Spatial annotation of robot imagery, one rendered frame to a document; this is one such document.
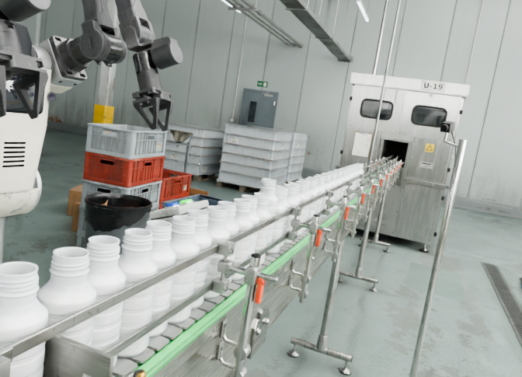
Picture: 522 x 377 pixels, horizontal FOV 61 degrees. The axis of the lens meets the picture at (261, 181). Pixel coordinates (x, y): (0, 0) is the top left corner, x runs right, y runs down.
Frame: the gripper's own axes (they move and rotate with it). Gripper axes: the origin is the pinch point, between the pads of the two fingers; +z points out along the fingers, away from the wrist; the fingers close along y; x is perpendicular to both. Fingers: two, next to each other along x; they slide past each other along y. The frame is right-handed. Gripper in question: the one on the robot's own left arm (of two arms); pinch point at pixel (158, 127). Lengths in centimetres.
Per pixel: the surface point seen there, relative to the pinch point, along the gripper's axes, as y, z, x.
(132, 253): -56, 26, -19
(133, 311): -56, 34, -17
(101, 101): 837, -263, 521
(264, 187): -3.7, 21.6, -25.2
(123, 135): 195, -40, 121
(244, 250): -20.4, 33.3, -22.2
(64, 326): -70, 31, -18
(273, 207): -3.3, 26.8, -26.1
